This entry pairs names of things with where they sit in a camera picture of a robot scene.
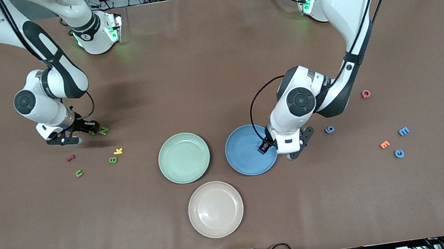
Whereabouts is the blue plate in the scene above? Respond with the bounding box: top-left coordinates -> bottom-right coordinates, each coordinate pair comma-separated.
222,121 -> 281,179

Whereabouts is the pale pink plate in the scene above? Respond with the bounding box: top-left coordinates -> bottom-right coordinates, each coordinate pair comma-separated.
185,178 -> 248,242

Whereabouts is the pale green plate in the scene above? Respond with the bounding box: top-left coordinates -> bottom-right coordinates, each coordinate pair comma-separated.
155,130 -> 214,187

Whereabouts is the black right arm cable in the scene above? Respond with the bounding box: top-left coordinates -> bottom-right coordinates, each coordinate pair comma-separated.
0,0 -> 97,129

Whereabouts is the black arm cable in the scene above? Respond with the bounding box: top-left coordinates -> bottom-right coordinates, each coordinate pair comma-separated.
235,0 -> 413,144
0,0 -> 97,129

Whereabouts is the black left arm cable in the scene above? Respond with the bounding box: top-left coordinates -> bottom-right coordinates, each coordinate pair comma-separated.
235,0 -> 413,144

